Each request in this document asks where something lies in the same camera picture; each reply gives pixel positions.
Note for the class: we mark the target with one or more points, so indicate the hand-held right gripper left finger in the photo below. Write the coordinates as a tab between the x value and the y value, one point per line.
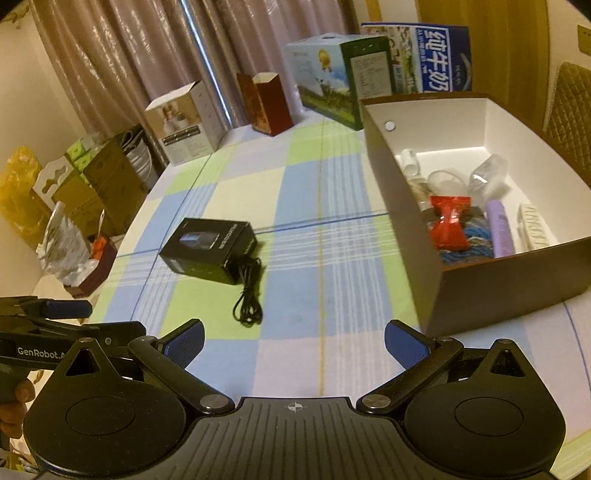
184	344

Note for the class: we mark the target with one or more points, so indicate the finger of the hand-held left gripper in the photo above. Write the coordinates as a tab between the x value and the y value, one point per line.
115	331
64	308

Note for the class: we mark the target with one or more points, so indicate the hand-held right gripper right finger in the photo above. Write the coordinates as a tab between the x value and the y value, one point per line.
408	344

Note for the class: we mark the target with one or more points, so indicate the black shaver box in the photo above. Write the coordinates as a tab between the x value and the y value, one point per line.
207	249

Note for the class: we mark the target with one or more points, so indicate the brown storage box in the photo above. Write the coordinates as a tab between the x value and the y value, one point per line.
489	286

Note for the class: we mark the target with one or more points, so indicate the blue labelled plastic pack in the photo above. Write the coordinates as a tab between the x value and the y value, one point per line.
475	240

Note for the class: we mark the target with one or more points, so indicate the red candy packet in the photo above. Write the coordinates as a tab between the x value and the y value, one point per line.
448	226

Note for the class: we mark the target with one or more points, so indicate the purple garbage bag roll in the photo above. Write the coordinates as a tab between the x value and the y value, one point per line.
501	230

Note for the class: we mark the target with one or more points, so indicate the person's left hand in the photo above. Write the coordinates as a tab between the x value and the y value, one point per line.
11	417

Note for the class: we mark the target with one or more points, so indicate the dark red box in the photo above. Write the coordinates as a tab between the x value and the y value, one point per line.
90	277

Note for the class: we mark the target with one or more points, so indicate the silver foil bag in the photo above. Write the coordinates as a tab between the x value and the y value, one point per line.
62	244

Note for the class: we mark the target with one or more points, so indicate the orange item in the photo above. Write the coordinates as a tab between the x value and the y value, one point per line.
100	249

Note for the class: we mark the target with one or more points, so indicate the brown cardboard box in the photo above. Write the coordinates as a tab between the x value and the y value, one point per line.
78	207
115	175

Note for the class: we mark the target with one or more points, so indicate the yellow plastic bag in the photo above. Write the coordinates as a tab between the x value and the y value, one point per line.
18	194

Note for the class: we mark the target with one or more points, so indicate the white cardboard hanger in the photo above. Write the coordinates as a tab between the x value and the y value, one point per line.
53	180

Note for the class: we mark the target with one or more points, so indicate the light green boxes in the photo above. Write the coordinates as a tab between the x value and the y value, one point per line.
81	152

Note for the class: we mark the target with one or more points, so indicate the stack of bowls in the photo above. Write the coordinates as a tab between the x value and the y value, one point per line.
141	159

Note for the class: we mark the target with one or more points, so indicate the white patterned carton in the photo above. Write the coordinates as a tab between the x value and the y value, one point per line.
535	228

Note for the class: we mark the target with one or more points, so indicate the white product carton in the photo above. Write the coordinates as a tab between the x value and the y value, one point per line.
184	134

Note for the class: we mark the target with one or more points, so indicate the red-brown carton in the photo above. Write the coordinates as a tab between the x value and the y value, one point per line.
272	106

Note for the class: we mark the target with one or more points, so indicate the shiny curtain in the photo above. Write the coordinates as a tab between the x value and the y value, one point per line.
115	60

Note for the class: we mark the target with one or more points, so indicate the green landscape carton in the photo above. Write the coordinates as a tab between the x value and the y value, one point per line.
323	78

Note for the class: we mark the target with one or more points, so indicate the blue milk carton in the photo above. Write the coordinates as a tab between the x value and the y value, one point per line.
443	60

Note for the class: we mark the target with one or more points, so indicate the quilted chair back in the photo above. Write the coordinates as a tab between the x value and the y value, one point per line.
572	106

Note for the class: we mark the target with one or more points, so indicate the beige wall socket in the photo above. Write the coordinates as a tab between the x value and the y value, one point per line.
584	39

